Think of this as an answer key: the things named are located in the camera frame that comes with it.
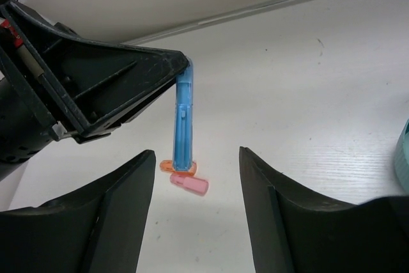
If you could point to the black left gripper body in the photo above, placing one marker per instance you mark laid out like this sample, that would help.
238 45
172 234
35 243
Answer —
30 119

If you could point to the blue highlighter marker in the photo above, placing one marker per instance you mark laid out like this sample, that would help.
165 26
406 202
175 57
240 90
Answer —
183 122

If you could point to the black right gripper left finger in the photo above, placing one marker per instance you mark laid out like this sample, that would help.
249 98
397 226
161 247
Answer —
96 228

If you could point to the pink highlighter marker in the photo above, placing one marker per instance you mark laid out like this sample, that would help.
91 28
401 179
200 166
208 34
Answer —
190 183

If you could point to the orange highlighter marker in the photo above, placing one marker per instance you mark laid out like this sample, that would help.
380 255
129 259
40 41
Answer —
169 167

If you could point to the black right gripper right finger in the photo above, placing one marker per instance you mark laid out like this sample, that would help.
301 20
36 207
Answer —
295 229

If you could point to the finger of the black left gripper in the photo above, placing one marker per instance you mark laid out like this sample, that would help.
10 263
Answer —
77 87

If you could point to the teal round divided container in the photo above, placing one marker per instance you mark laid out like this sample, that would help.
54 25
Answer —
401 161

